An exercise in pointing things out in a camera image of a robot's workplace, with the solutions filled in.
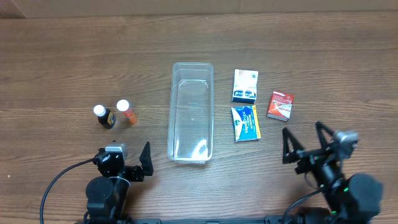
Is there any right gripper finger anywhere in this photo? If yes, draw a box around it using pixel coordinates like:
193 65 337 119
282 128 305 164
315 121 334 149

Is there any dark bottle white cap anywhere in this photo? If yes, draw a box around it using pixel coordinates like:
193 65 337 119
93 105 116 129

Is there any red white small box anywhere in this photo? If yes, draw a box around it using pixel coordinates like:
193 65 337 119
266 90 295 121

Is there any blue yellow VapoDrops box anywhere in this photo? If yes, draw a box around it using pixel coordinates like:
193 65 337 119
231 105 261 142

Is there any white blue plaster box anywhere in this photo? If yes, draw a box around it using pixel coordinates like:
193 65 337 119
232 69 258 104

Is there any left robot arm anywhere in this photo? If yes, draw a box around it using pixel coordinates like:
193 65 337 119
84 142 154 223

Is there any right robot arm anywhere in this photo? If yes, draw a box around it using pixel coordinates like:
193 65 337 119
280 121 383 223

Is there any clear plastic container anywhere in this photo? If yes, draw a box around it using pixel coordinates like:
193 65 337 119
167 62 215 164

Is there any orange bottle white cap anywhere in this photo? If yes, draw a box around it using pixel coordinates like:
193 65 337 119
116 100 137 125

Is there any left black cable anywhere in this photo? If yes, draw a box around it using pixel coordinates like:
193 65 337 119
39 157 96 224

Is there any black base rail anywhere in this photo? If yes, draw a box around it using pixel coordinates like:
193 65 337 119
127 215 283 224

